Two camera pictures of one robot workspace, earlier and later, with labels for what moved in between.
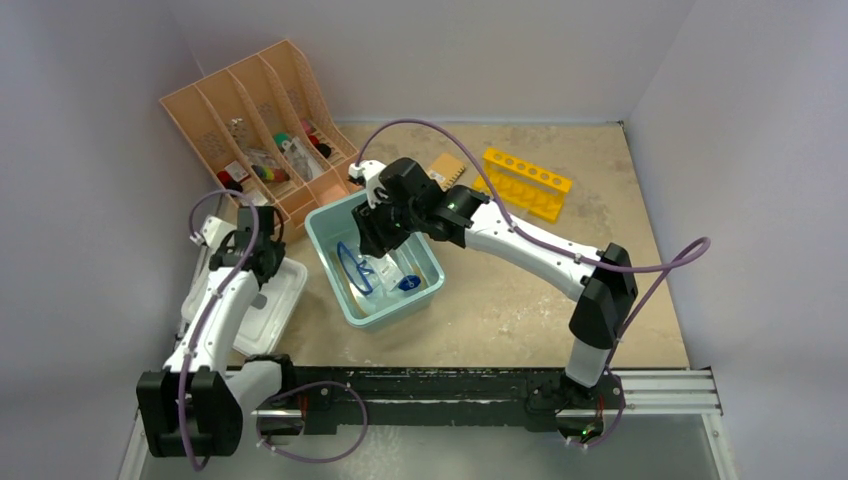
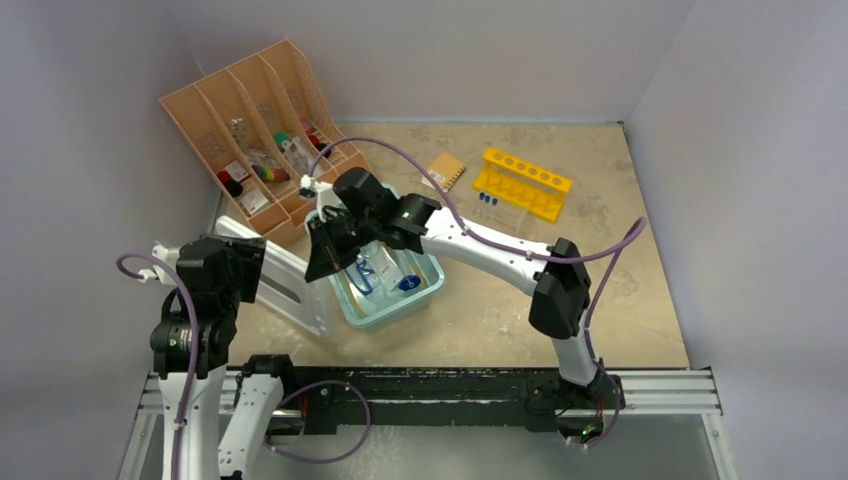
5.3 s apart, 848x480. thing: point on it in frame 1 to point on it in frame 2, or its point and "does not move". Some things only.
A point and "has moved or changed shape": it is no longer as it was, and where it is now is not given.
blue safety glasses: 354,269 does not move
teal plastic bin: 370,291 does not move
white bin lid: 273,303 has moved or changed shape
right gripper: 376,241 to 328,254
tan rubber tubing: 355,300 does not move
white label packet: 387,270 does not move
